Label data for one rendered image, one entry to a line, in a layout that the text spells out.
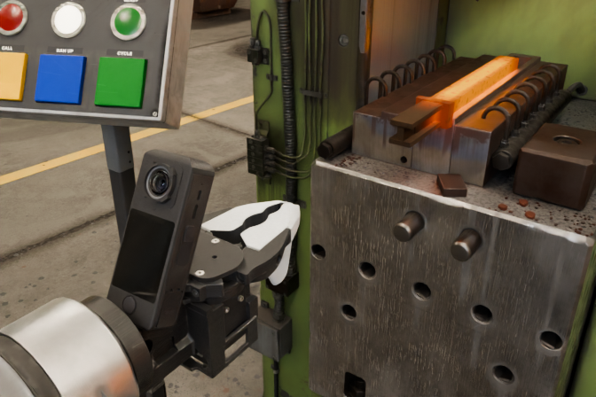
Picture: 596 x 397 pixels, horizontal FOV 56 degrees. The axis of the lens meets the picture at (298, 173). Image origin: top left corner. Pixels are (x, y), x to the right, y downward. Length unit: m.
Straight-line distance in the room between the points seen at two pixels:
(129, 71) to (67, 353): 0.61
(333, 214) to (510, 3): 0.59
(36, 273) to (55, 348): 2.04
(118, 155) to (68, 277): 1.26
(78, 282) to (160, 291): 1.90
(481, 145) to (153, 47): 0.50
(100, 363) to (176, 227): 0.09
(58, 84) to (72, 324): 0.64
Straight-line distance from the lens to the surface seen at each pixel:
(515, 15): 1.22
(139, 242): 0.38
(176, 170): 0.37
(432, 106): 0.73
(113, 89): 0.91
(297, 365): 1.40
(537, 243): 0.72
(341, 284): 0.89
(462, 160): 0.78
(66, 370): 0.34
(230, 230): 0.46
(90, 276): 2.29
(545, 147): 0.76
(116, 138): 1.08
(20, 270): 2.43
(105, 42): 0.94
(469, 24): 1.25
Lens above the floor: 1.25
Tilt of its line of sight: 25 degrees down
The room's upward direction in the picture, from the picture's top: straight up
